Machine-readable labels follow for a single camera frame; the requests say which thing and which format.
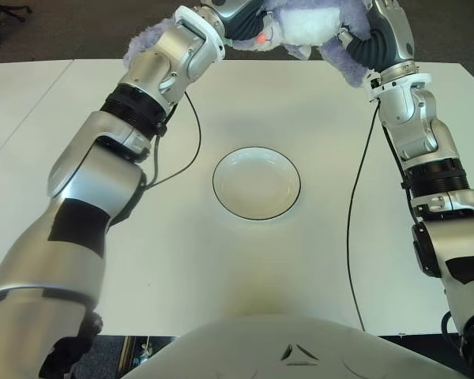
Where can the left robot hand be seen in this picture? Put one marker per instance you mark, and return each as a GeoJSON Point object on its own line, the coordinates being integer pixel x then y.
{"type": "Point", "coordinates": [237, 19]}

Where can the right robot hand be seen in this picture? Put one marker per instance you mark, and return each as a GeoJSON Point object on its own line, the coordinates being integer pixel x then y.
{"type": "Point", "coordinates": [387, 39]}

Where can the purple plush bunny doll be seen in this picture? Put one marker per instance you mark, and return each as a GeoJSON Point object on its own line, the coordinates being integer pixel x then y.
{"type": "Point", "coordinates": [308, 23]}

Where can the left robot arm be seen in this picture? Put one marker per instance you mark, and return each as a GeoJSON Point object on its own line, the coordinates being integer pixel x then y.
{"type": "Point", "coordinates": [102, 177]}

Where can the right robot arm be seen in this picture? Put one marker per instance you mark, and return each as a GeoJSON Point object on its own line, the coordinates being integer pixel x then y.
{"type": "Point", "coordinates": [438, 189]}

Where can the white plate black rim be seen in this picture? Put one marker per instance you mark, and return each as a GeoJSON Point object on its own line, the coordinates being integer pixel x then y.
{"type": "Point", "coordinates": [256, 183]}

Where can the black office chair base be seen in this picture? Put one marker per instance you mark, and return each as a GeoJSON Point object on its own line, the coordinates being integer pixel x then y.
{"type": "Point", "coordinates": [17, 8]}

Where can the grey robot torso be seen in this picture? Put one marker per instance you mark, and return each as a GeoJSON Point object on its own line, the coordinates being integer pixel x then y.
{"type": "Point", "coordinates": [241, 347]}

